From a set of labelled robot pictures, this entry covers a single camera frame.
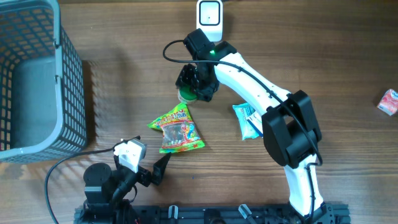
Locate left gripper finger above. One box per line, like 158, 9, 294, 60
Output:
121, 136, 141, 144
151, 152, 172, 185

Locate green lid jar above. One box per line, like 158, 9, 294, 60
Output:
177, 86, 197, 105

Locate Haribo gummy candy bag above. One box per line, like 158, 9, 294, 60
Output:
147, 103, 205, 154

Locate teal tissue pack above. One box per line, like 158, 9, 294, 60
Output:
233, 103, 259, 140

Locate red pink candy box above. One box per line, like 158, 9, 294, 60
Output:
377, 89, 398, 116

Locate white blue sachet pack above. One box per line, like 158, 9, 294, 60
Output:
247, 111, 264, 137

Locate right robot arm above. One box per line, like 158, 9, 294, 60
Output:
175, 29, 323, 222

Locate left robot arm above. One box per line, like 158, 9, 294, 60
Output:
73, 136, 172, 224

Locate white barcode scanner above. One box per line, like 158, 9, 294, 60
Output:
196, 0, 223, 42

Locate grey plastic mesh basket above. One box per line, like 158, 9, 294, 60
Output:
1, 0, 87, 164

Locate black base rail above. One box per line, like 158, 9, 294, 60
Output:
73, 203, 351, 224

